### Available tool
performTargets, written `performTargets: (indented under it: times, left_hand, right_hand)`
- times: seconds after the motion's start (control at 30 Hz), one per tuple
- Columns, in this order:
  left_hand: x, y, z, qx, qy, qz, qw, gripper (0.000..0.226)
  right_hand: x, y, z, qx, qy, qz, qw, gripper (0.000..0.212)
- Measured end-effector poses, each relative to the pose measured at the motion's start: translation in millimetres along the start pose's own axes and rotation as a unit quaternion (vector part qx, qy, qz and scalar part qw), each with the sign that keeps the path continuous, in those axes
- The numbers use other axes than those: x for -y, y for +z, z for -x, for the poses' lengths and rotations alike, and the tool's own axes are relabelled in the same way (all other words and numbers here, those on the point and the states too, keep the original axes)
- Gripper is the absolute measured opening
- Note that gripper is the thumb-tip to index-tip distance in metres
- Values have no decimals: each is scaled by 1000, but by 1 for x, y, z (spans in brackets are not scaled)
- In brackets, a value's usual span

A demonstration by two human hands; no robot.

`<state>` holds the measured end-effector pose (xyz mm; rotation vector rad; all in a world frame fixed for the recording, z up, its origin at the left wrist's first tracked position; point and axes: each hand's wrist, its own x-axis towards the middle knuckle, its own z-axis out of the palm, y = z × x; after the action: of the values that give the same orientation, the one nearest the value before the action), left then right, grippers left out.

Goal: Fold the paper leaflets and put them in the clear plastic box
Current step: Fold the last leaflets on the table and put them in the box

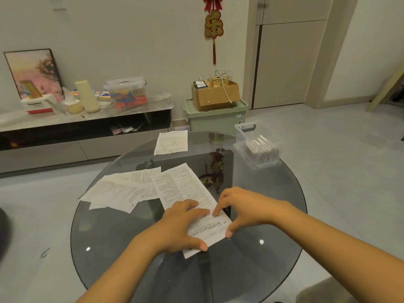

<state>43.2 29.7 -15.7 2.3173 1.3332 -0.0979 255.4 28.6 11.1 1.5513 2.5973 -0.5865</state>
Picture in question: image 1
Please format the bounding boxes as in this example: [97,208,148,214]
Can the person's right hand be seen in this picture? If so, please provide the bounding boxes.
[212,187,296,239]

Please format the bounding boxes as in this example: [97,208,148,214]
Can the brown cardboard box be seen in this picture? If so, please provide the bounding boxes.
[191,78,241,112]

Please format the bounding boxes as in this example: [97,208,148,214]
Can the person's left hand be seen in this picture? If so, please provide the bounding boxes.
[148,199,211,254]

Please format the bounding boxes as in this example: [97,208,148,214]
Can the person's left forearm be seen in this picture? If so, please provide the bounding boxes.
[76,230,165,303]

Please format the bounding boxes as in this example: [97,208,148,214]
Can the wide printed paper sheet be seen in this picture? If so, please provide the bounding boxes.
[78,173,153,214]

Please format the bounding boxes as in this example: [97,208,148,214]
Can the clear plastic handled box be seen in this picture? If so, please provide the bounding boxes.
[233,121,282,170]

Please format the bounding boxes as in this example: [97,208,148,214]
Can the long printed paper leaflet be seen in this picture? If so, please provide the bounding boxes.
[151,163,233,260]

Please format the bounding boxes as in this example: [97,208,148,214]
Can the green plastic storage bin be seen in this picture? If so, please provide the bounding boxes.
[183,98,249,135]

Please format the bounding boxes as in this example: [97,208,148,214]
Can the row of white packets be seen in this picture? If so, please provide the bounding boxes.
[245,134,279,165]

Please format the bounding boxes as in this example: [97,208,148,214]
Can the light wooden furniture leg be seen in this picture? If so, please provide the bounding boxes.
[365,62,404,113]

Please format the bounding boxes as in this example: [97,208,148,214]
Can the papers on cabinet shelf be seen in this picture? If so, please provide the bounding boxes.
[110,122,146,136]

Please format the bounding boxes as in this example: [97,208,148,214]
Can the cream cylindrical vase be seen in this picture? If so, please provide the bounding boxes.
[74,80,101,113]

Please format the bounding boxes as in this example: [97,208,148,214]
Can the dark rounded object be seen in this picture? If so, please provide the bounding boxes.
[0,207,13,263]

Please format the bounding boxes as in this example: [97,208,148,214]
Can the beige door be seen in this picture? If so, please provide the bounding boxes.
[252,20,328,110]

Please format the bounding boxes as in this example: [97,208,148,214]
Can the red and gold hanging ornament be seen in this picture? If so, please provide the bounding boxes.
[202,0,225,66]

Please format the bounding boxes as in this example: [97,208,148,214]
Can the framed pink landscape picture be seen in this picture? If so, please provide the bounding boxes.
[3,49,65,103]

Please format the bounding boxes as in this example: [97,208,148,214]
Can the small printed paper sheet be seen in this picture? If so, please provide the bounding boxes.
[154,130,189,155]

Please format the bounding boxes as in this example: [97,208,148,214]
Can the low grey media cabinet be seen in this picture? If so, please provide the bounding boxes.
[0,94,175,174]

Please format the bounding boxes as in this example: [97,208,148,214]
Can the person's right forearm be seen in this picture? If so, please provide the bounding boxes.
[283,201,404,301]

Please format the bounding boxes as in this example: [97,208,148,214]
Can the white and red tissue box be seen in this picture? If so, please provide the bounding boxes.
[20,93,59,115]

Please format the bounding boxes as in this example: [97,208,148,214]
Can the small cream round jar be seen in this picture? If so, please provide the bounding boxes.
[64,99,84,115]

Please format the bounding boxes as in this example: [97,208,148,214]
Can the creased printed paper sheet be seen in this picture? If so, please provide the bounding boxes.
[117,166,162,201]

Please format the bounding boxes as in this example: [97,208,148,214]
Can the clear bin with colourful contents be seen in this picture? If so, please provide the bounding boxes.
[103,77,148,110]

